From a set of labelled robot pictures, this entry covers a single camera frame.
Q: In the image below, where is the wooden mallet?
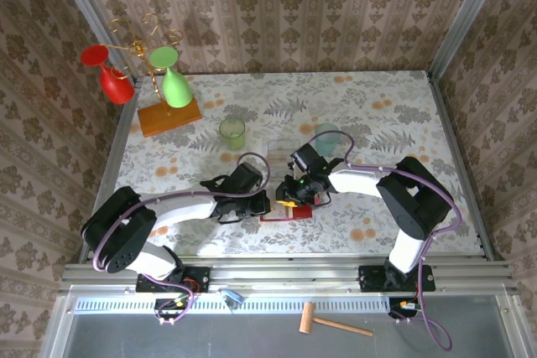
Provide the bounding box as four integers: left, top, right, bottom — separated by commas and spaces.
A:
298, 301, 374, 337

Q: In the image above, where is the white perforated metal strip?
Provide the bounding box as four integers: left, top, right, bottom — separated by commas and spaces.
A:
74, 293, 391, 316

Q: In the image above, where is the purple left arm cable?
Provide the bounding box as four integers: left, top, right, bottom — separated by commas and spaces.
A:
91, 151, 273, 326

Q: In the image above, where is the teal translucent plastic cup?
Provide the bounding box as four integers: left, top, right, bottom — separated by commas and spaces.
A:
314, 122, 341, 157

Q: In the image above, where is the floral patterned table cover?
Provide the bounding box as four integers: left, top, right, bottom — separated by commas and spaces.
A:
98, 70, 483, 258

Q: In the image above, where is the green plastic goblet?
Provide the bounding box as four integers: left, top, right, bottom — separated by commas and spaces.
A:
149, 46, 195, 109

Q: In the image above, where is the green translucent plastic cup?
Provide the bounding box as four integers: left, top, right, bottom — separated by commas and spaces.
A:
219, 117, 248, 151

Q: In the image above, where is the aluminium side rail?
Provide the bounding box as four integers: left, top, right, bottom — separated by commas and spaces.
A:
79, 75, 142, 262
425, 70, 504, 262

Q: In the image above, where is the clear acrylic card box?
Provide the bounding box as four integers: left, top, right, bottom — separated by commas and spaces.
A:
267, 136, 304, 179

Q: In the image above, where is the grey metal shelf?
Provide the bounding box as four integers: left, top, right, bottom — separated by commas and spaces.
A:
41, 294, 537, 358

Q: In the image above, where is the red leather card holder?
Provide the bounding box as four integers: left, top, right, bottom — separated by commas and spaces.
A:
258, 205, 315, 224

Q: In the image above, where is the gold wire rack wooden base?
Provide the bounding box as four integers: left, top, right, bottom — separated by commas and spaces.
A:
107, 13, 203, 138

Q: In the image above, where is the black connector box with wires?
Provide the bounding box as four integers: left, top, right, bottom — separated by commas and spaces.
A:
388, 297, 420, 325
154, 297, 198, 326

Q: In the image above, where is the red plastic goblet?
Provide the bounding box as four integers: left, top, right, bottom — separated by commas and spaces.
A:
80, 44, 136, 106

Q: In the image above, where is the aluminium cross rail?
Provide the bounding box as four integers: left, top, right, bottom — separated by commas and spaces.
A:
58, 253, 519, 297

